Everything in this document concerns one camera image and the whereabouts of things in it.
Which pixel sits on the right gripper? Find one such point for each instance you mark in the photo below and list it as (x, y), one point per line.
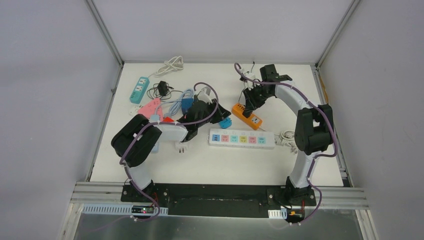
(252, 102)

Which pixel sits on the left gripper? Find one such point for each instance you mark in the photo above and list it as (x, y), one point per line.
(210, 110)

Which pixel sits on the light blue square adapter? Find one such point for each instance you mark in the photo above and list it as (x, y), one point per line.
(225, 123)

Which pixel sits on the white long power strip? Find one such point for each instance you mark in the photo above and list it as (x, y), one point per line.
(250, 139)

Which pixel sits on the blue cube adapter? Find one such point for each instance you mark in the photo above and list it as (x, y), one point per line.
(186, 103)

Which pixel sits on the white cube adapter bear print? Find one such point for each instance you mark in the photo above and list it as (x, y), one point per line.
(181, 147)

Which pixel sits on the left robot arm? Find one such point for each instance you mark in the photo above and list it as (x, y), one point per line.
(136, 140)

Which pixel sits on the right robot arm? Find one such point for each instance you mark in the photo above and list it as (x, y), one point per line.
(313, 134)

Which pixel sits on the black charger on orange strip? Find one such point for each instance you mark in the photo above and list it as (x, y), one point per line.
(248, 110)

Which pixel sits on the red cube adapter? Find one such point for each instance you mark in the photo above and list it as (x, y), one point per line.
(168, 119)

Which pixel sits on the pink triangular power strip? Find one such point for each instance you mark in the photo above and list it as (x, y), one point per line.
(153, 108)

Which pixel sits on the light blue power strip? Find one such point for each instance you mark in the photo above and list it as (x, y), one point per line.
(155, 118)

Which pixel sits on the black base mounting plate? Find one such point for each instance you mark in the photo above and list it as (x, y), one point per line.
(217, 200)

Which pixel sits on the teal power strip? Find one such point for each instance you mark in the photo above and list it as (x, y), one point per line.
(139, 90)

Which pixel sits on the black power adapter with cable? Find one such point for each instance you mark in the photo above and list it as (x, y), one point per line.
(161, 90)

